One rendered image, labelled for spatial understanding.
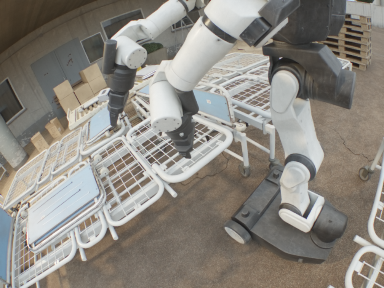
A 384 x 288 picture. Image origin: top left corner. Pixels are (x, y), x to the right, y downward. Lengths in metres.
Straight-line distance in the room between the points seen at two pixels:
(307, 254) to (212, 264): 0.58
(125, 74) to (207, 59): 0.30
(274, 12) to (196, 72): 0.16
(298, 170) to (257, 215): 0.50
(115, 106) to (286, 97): 0.53
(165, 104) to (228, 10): 0.22
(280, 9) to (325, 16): 0.29
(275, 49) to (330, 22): 0.19
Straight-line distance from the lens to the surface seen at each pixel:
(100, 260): 1.66
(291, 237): 1.11
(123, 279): 1.48
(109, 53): 0.51
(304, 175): 0.72
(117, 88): 0.57
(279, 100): 0.59
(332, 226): 1.01
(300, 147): 0.71
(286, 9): 0.28
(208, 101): 1.30
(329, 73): 0.53
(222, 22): 0.28
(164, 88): 0.40
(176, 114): 0.37
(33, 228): 1.48
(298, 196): 0.92
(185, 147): 0.54
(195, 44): 0.29
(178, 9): 0.57
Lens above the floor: 1.20
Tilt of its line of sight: 36 degrees down
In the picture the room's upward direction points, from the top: 20 degrees counter-clockwise
